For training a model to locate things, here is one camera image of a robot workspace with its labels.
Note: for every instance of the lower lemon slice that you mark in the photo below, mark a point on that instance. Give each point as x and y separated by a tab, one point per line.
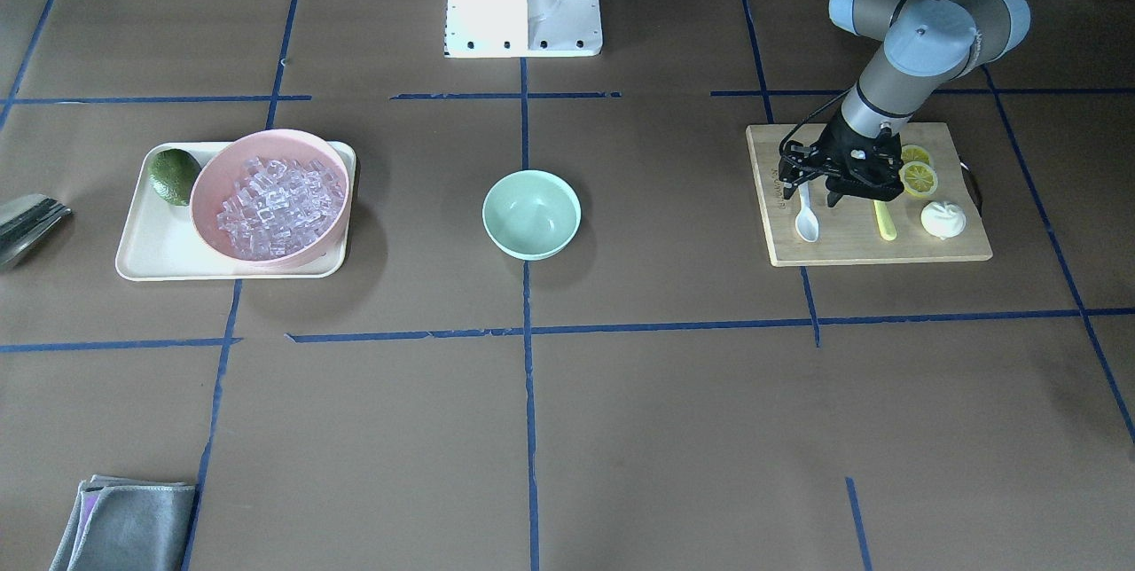
916	153

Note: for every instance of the lemon slice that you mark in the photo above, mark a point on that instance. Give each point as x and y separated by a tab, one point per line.
919	179
916	153

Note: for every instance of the green bowl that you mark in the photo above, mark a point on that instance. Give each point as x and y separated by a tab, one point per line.
531	215

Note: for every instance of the green lime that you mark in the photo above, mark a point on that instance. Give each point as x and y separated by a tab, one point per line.
172	174

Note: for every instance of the yellow plastic knife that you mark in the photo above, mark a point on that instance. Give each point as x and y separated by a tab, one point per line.
884	221

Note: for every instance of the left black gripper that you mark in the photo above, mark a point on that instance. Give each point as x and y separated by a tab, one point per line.
834	148

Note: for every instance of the upper lemon slice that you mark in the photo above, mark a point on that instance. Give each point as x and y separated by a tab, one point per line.
919	179

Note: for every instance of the white plastic spoon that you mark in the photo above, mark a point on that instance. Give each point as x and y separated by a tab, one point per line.
806	222

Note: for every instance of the pink bowl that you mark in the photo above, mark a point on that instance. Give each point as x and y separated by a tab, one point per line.
214	184

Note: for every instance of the clear ice cubes pile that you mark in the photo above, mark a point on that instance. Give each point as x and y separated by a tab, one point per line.
279	207

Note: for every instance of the grey folded cloth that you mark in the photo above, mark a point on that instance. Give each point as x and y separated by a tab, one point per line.
123	524

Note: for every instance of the cream plastic tray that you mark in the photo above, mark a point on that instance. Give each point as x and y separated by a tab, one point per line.
159	241

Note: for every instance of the steel ice scoop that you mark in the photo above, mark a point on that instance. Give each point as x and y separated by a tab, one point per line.
26	221

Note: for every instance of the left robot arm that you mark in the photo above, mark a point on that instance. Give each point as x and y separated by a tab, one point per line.
923	45

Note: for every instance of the bamboo cutting board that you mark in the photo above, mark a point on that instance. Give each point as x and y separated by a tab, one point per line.
848	233

